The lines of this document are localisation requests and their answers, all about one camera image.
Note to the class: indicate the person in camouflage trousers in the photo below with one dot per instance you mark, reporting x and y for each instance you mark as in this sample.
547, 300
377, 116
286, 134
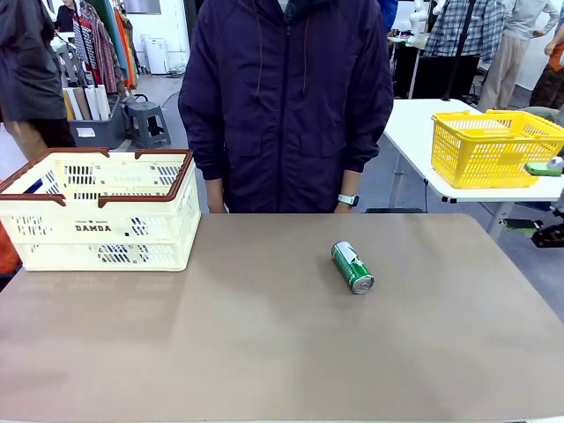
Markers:
548, 83

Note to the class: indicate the large yellow plastic basket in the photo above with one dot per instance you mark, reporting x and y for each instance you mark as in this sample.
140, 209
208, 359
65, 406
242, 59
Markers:
484, 150

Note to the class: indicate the green can with torn label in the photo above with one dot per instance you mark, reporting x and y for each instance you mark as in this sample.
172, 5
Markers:
350, 269

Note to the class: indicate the person in plaid shirt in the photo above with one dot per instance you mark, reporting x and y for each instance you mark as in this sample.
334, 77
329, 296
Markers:
473, 26

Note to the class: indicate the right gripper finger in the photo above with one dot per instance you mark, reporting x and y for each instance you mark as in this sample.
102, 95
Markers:
551, 168
548, 237

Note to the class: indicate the orange red fabric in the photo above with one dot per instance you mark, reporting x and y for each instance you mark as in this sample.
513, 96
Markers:
6, 251

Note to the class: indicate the grey plastic stool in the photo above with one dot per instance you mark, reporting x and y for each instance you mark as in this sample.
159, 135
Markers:
147, 125

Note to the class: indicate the person in beige trousers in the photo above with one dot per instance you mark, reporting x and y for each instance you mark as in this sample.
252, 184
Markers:
506, 57

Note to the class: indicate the blue Pocari Sweat can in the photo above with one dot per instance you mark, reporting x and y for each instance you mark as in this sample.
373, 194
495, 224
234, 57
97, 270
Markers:
37, 186

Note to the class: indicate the person's left hand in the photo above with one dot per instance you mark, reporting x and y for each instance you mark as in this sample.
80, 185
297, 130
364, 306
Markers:
343, 210

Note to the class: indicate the person's left forearm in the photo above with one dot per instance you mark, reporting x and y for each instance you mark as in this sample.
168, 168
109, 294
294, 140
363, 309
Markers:
351, 183

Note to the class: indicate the orange hanging garment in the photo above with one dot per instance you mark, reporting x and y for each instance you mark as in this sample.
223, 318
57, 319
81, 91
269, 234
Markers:
124, 48

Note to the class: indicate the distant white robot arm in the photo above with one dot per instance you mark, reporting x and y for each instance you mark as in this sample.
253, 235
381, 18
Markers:
417, 17

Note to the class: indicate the white wristwatch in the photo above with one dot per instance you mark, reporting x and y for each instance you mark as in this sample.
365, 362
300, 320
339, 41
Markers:
348, 200

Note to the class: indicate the grey storage bin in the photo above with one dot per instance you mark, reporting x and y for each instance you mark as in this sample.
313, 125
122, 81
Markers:
97, 132

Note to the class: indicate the brown paper roll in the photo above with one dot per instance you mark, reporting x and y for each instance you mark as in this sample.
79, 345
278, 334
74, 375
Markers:
81, 103

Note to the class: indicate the person's right hand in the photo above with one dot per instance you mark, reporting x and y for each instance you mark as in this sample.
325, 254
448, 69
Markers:
217, 205

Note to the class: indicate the person's right forearm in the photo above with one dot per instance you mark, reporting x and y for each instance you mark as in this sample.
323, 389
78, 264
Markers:
215, 185

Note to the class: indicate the plaid hanging garment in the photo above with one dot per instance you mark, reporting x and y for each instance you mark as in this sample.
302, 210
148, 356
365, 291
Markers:
94, 48

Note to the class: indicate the black tripod pole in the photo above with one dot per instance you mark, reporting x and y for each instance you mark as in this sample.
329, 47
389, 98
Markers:
460, 48

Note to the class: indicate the white paper roll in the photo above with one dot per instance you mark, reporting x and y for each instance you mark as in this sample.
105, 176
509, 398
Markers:
92, 103
103, 102

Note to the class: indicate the white air purifier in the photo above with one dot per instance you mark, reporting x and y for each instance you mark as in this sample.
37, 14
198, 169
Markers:
156, 55

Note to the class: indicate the person in dark grey coat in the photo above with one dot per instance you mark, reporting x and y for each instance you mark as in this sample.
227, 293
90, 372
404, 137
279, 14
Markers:
26, 66

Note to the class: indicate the person in navy jacket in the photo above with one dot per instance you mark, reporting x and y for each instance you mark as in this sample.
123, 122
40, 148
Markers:
286, 110

